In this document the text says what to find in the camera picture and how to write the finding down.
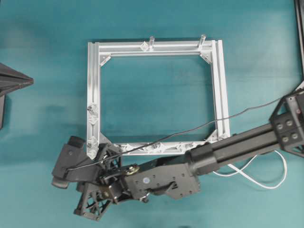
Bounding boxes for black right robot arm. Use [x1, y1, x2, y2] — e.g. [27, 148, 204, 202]
[74, 89, 304, 220]

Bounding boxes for black vertical rail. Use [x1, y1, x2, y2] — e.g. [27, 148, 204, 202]
[294, 0, 304, 72]

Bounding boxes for metal pin on frame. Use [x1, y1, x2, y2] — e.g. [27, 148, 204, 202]
[149, 36, 155, 51]
[198, 34, 206, 50]

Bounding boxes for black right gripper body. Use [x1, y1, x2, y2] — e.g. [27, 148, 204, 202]
[74, 143, 138, 215]

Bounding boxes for black camera cable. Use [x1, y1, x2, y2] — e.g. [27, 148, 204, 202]
[64, 96, 288, 173]

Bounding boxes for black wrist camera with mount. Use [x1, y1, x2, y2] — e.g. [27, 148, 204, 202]
[51, 136, 100, 189]

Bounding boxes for aluminium extrusion frame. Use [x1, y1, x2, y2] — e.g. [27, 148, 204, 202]
[85, 38, 230, 159]

